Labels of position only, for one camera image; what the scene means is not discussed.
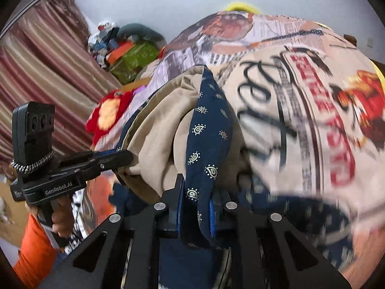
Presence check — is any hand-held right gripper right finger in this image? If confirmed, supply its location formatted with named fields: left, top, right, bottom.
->
left=210, top=193, right=352, bottom=289

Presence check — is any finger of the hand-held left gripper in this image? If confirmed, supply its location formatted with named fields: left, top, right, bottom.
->
left=58, top=150, right=133, bottom=161
left=60, top=152, right=134, bottom=187

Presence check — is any person's left forearm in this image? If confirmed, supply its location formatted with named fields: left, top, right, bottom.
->
left=13, top=214, right=65, bottom=288

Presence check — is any striped curtain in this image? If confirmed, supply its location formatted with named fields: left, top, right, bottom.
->
left=0, top=0, right=121, bottom=163

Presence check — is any grey plush pillow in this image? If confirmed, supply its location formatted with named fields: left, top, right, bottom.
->
left=116, top=23, right=167, bottom=49

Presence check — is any orange box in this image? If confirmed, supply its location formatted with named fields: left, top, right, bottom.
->
left=107, top=41, right=134, bottom=64

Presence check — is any red plush toy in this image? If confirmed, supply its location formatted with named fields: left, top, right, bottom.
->
left=86, top=90, right=134, bottom=145

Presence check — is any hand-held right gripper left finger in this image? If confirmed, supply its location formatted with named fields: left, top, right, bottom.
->
left=39, top=173, right=185, bottom=289

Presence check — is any person's left hand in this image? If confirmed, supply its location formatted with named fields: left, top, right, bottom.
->
left=51, top=198, right=76, bottom=241

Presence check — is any navy patterned hoodie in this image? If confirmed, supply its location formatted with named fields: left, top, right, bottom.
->
left=108, top=65, right=355, bottom=289

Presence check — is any printed blanket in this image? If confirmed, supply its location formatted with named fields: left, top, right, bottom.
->
left=69, top=10, right=385, bottom=289

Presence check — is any white curtain rail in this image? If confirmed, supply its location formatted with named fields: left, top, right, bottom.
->
left=0, top=0, right=79, bottom=37

